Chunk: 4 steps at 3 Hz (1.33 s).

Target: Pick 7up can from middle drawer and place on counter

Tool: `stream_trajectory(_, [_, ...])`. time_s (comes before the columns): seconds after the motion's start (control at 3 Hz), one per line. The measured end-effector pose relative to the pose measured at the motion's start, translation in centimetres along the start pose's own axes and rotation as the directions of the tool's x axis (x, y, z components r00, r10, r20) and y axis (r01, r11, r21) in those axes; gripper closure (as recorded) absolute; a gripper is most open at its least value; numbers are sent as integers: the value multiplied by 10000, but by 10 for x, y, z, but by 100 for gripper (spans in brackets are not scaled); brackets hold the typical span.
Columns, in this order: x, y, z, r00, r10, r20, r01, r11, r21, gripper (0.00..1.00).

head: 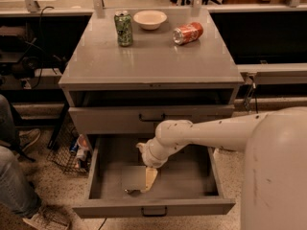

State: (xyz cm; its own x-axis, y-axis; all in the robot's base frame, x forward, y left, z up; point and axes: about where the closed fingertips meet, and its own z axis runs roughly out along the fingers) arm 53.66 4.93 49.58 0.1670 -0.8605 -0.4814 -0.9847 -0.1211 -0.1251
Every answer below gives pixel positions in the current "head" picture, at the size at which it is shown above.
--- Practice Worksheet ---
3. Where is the orange soda can lying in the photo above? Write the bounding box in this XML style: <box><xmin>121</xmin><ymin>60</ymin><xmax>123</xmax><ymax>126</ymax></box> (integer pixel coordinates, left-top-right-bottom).
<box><xmin>173</xmin><ymin>22</ymin><xmax>203</xmax><ymax>45</ymax></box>

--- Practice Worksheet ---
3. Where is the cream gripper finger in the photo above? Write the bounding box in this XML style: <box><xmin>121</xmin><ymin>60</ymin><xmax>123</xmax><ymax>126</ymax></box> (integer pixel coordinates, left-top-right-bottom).
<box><xmin>140</xmin><ymin>167</ymin><xmax>158</xmax><ymax>193</ymax></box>

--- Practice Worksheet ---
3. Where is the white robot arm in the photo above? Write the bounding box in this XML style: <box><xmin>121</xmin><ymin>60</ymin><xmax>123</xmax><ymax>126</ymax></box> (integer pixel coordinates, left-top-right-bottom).
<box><xmin>136</xmin><ymin>107</ymin><xmax>307</xmax><ymax>230</ymax></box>

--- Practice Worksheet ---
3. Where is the grey drawer cabinet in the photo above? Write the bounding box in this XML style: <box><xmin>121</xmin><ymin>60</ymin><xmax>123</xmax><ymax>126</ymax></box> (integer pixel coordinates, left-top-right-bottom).
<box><xmin>59</xmin><ymin>6</ymin><xmax>245</xmax><ymax>138</ymax></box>

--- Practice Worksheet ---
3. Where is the silver green 7up can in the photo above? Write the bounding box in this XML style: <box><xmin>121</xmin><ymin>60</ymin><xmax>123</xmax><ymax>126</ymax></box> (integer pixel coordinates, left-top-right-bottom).
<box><xmin>124</xmin><ymin>189</ymin><xmax>138</xmax><ymax>195</ymax></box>

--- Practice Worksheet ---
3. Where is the beige sneaker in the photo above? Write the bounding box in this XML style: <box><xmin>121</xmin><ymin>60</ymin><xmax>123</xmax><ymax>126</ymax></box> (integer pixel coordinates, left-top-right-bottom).
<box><xmin>19</xmin><ymin>128</ymin><xmax>41</xmax><ymax>150</ymax></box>
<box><xmin>23</xmin><ymin>206</ymin><xmax>71</xmax><ymax>230</ymax></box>

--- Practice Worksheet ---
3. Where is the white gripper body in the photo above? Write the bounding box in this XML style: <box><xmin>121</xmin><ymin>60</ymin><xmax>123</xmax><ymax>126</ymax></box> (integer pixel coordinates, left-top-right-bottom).
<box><xmin>136</xmin><ymin>138</ymin><xmax>175</xmax><ymax>169</ymax></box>

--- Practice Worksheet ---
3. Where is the black wire basket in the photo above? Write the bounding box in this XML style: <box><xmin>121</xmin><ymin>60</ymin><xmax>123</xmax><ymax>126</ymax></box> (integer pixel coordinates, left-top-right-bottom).
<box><xmin>47</xmin><ymin>124</ymin><xmax>90</xmax><ymax>174</ymax></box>

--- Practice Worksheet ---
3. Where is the person leg in jeans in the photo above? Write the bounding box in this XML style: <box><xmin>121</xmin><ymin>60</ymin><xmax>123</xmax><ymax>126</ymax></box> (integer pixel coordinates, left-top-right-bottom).
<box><xmin>0</xmin><ymin>95</ymin><xmax>20</xmax><ymax>148</ymax></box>

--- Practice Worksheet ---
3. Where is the white bowl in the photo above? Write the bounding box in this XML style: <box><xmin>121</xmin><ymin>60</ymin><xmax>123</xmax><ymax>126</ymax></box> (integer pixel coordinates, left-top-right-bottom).
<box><xmin>133</xmin><ymin>11</ymin><xmax>167</xmax><ymax>31</ymax></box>

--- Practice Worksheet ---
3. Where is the green soda can upright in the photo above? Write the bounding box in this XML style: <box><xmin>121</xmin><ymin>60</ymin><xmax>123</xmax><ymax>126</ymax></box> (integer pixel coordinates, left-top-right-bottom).
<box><xmin>114</xmin><ymin>11</ymin><xmax>133</xmax><ymax>47</ymax></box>

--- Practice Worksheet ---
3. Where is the closed upper drawer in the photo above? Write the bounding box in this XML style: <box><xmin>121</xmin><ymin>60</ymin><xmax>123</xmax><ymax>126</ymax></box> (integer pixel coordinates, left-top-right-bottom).
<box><xmin>69</xmin><ymin>104</ymin><xmax>234</xmax><ymax>134</ymax></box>

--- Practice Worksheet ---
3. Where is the open middle drawer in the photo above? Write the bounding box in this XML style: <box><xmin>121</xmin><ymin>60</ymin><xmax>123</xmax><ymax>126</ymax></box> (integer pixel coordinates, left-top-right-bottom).
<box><xmin>74</xmin><ymin>135</ymin><xmax>235</xmax><ymax>219</ymax></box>

